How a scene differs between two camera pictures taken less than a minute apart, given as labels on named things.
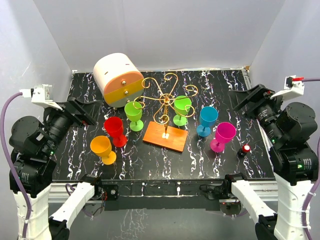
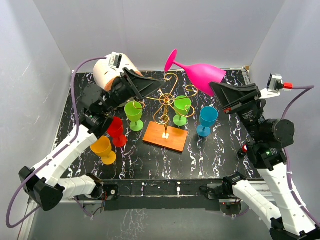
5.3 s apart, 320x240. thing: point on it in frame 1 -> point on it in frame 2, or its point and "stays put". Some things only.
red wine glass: (114, 127) stays put
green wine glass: (182, 105) stays put
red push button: (245, 148) stays put
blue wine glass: (208, 116) stays put
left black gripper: (88, 113) -> (139, 87)
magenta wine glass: (225, 132) -> (200, 75)
